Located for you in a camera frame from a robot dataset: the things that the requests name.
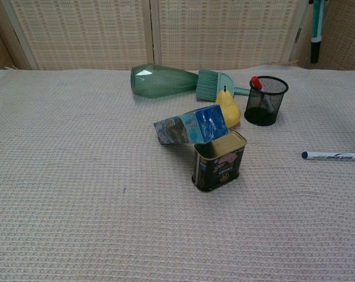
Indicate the blue carton box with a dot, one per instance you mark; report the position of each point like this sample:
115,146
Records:
206,123

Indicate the green glass vase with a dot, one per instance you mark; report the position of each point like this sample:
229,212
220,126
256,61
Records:
159,82

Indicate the teal plastic brush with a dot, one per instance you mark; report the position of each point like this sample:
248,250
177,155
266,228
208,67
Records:
208,85

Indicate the black tin can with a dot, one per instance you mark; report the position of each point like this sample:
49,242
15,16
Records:
218,173

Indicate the black mesh pen cup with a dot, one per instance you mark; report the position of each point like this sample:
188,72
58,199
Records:
255,102

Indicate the yellow plastic pear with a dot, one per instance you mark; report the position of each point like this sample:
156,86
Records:
231,113

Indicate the metal screen hinge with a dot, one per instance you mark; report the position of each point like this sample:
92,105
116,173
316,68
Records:
298,35

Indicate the red marker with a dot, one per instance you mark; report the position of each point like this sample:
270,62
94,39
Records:
256,82

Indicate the beige woven tablecloth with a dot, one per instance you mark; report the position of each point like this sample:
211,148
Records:
77,176

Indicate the blue-capped white marker pen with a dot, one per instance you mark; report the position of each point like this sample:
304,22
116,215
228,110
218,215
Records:
327,155

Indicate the black-capped green-striped marker pen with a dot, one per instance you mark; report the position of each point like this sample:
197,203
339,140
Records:
317,26

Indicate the woven folding screen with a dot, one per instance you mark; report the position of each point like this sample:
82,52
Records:
77,29

